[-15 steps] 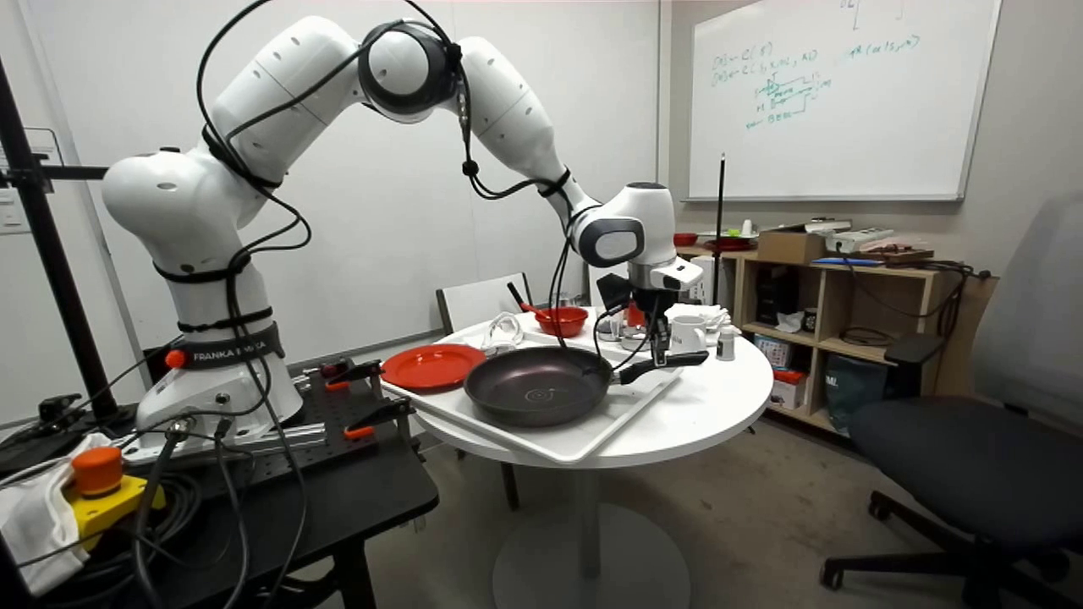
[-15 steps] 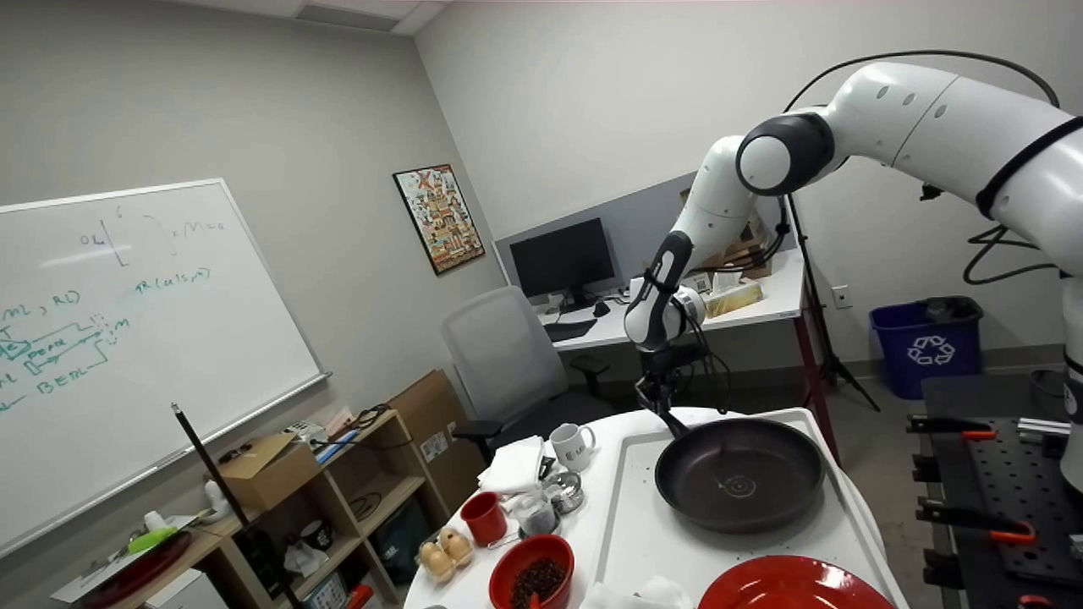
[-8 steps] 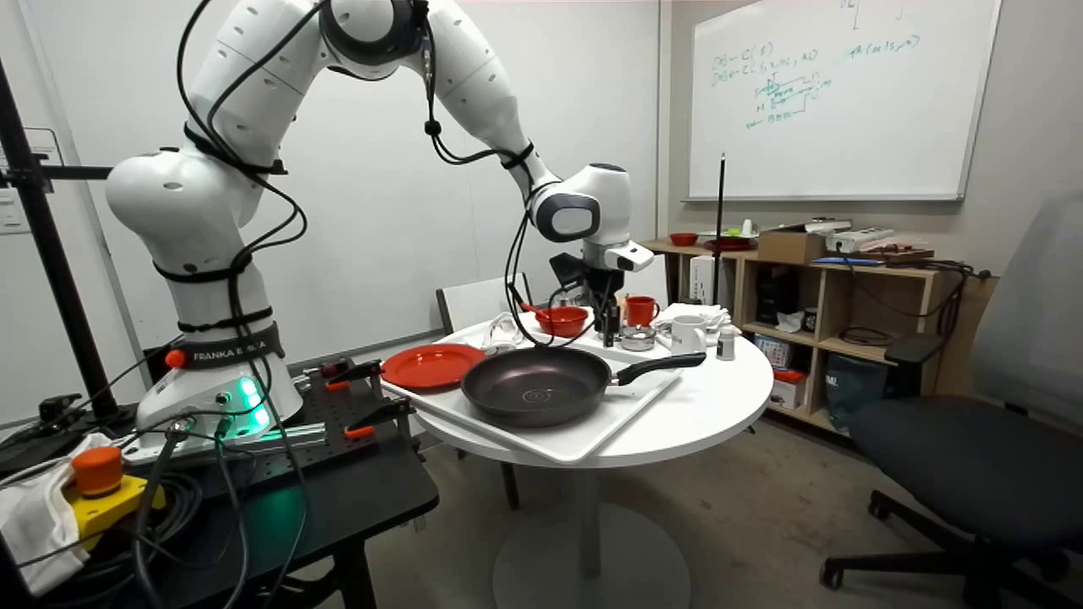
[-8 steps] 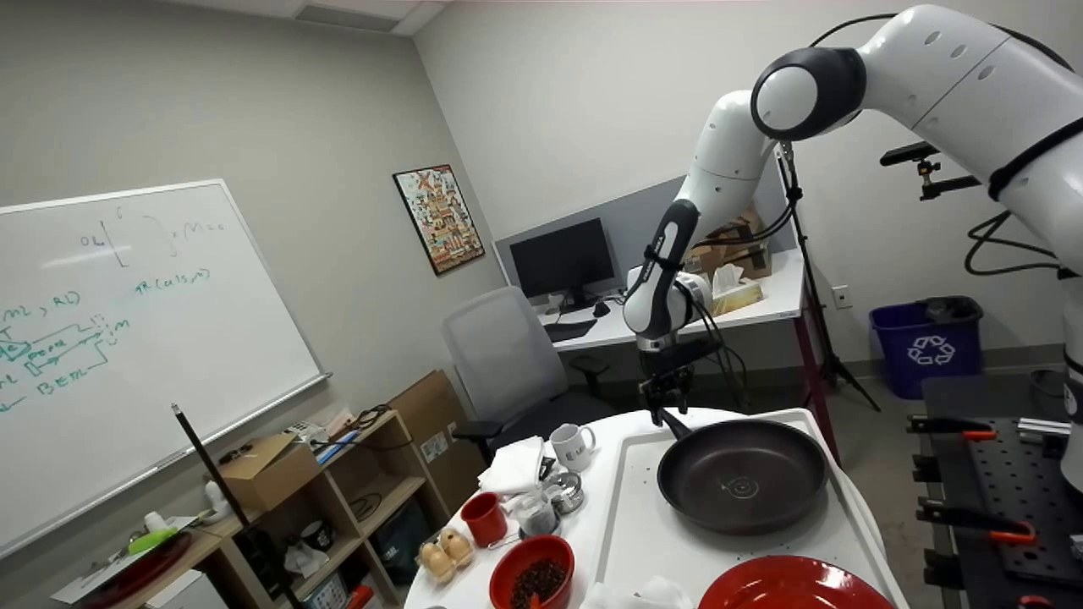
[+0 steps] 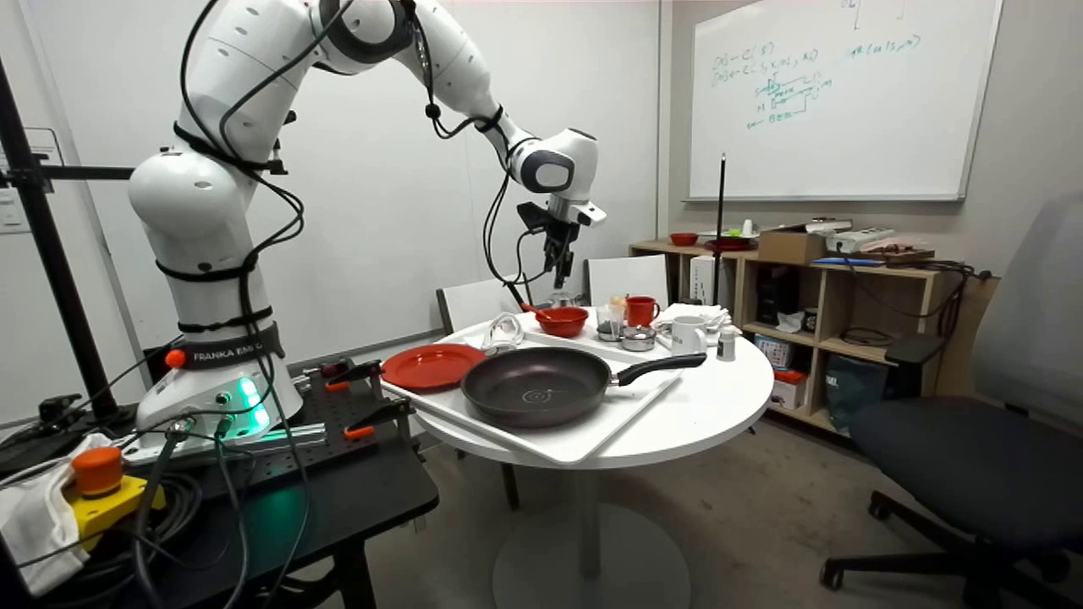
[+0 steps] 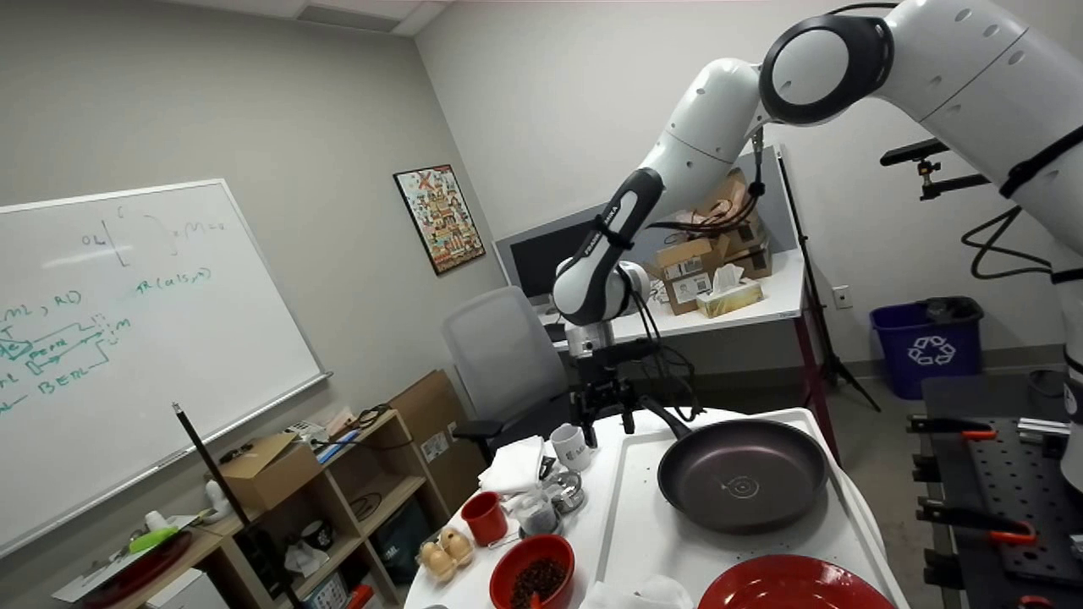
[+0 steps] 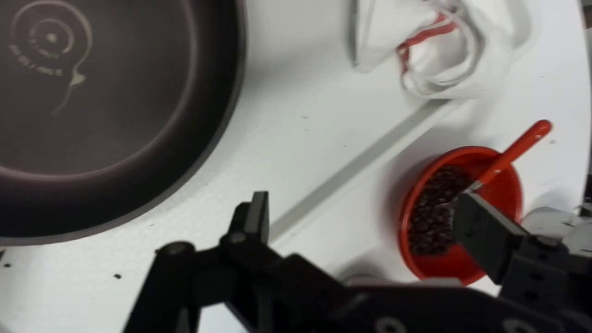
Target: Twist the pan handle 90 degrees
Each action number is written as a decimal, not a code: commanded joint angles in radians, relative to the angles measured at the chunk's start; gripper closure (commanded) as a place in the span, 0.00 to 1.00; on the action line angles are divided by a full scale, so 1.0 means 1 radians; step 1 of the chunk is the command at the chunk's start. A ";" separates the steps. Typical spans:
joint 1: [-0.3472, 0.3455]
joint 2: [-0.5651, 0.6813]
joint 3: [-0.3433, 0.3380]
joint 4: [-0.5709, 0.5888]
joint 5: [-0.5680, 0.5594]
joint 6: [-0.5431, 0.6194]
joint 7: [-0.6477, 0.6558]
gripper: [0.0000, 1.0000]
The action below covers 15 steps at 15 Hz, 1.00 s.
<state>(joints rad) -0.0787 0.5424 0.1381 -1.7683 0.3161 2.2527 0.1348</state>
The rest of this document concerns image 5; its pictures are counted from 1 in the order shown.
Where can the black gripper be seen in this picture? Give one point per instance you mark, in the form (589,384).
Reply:
(546,225)

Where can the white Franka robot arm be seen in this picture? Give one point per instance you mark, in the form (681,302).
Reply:
(213,203)

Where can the white panel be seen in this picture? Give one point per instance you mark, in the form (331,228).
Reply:
(626,278)
(477,302)

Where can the small metal cup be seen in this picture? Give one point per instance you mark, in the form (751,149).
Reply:
(612,330)
(639,337)

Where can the clear glass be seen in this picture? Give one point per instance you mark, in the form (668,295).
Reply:
(504,330)

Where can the red cup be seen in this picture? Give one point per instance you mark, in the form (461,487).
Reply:
(641,310)

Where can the small red bowl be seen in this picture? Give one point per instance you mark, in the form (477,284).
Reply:
(686,237)

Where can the white cloth napkins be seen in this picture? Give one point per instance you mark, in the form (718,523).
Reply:
(699,312)

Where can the red plate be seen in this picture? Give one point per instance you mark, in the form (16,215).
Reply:
(431,368)

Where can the thin black pole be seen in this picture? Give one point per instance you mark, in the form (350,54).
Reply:
(722,225)

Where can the white plastic tray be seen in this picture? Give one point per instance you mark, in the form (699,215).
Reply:
(588,433)

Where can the dark red dish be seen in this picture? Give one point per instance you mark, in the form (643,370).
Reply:
(731,245)

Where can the round white table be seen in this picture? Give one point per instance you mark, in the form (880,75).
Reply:
(711,406)

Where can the cardboard box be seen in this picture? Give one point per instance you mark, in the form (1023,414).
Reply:
(791,245)

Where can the black orange bar clamp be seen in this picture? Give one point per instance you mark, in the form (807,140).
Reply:
(340,374)
(375,423)

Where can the red white container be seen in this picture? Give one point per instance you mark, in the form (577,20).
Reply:
(791,387)

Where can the wooden shelf unit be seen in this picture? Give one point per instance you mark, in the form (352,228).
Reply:
(834,307)

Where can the stack of books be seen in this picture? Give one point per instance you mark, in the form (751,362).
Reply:
(856,237)

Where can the dark teal bucket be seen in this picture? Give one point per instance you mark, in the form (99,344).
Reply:
(850,390)

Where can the whiteboard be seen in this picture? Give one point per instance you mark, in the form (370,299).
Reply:
(834,101)

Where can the black workbench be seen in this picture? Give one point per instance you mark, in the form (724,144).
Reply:
(340,494)

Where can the red yellow emergency stop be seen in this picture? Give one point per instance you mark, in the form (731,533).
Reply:
(99,478)

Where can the white rag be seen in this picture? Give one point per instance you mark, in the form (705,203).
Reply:
(35,529)

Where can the light grey wrist camera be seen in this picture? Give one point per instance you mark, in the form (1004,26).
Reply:
(588,212)

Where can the black stand post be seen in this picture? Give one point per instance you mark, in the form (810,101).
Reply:
(46,257)

